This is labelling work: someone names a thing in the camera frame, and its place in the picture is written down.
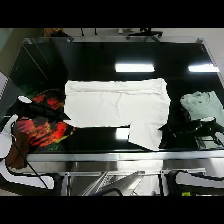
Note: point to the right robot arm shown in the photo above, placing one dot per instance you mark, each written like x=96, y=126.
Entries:
x=195, y=126

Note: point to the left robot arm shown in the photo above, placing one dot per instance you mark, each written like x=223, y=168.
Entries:
x=9, y=137

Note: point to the white T-shirt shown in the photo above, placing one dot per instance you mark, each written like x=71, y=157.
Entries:
x=113, y=106

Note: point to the red and black patterned garment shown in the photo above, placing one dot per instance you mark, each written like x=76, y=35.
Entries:
x=45, y=133

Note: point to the pale green T-shirt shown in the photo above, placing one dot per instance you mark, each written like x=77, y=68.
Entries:
x=203, y=105

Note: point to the brown garment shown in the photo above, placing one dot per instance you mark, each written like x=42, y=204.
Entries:
x=18, y=150

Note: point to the silver frame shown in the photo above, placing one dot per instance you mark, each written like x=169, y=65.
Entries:
x=110, y=156

